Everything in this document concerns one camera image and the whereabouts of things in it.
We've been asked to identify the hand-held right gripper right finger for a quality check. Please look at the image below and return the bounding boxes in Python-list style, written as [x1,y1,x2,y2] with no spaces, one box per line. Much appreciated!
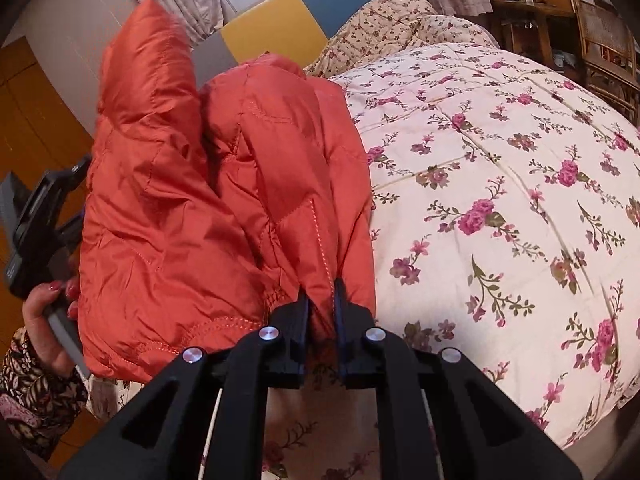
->
[332,277,583,480]

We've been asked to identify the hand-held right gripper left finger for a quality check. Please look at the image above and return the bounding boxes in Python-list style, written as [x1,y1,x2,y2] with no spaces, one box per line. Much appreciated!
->
[57,287,313,480]

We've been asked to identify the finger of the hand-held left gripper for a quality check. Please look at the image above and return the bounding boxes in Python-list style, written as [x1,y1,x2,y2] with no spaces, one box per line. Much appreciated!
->
[47,154,94,192]
[52,211,84,262]

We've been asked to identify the orange down jacket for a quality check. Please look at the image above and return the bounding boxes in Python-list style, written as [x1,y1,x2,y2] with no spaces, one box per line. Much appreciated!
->
[79,0,377,378]

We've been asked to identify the person's left hand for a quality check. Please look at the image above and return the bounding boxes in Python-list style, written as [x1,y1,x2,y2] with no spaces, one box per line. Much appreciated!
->
[22,279,82,377]

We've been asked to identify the yellow wooden wardrobe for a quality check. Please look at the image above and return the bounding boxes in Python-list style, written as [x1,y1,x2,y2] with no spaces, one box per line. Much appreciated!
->
[0,35,103,311]

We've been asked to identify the white floral quilt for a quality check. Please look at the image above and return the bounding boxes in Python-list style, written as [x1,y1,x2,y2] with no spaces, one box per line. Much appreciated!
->
[327,42,640,450]

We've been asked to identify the grey yellow blue headboard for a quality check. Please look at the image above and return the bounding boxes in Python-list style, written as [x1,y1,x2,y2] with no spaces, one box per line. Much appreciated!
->
[192,0,392,86]

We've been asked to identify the dark wooden desk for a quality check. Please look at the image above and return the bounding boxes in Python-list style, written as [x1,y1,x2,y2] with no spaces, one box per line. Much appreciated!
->
[487,0,587,70]

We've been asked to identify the wooden cane chair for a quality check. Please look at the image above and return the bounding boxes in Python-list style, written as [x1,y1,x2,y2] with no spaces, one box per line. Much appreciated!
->
[570,0,640,127]

